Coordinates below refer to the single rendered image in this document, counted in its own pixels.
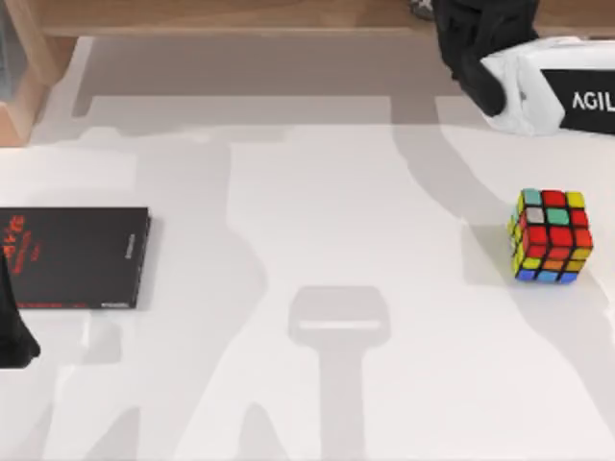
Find black book with red print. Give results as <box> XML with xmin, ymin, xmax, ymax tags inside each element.
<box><xmin>0</xmin><ymin>206</ymin><xmax>153</xmax><ymax>311</ymax></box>

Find multicoloured puzzle cube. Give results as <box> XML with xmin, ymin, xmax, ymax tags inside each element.
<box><xmin>507</xmin><ymin>187</ymin><xmax>596</xmax><ymax>286</ymax></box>

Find pale grey rounded box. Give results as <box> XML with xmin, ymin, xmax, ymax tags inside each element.
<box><xmin>409</xmin><ymin>0</ymin><xmax>437</xmax><ymax>21</ymax></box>

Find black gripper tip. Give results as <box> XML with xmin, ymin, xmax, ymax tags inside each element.
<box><xmin>0</xmin><ymin>250</ymin><xmax>42</xmax><ymax>371</ymax></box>

